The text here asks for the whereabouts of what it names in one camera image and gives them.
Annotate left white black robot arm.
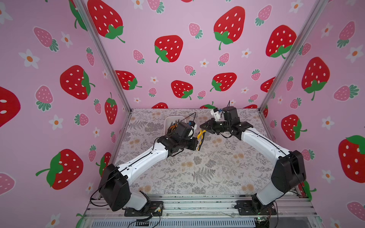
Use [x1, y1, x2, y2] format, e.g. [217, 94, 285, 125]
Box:
[98, 121, 198, 212]

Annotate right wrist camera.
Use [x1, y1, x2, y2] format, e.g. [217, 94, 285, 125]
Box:
[210, 108, 223, 121]

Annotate yellow black combination pliers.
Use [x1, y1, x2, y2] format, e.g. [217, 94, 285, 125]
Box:
[197, 130, 206, 151]

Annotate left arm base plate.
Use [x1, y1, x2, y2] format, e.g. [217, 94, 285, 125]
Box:
[124, 201, 163, 217]

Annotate white plastic storage box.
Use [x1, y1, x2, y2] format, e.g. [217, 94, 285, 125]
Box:
[164, 116, 186, 135]

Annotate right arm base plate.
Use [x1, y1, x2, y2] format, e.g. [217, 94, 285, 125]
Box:
[234, 200, 277, 216]

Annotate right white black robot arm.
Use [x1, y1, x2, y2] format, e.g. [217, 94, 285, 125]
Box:
[200, 106, 307, 212]

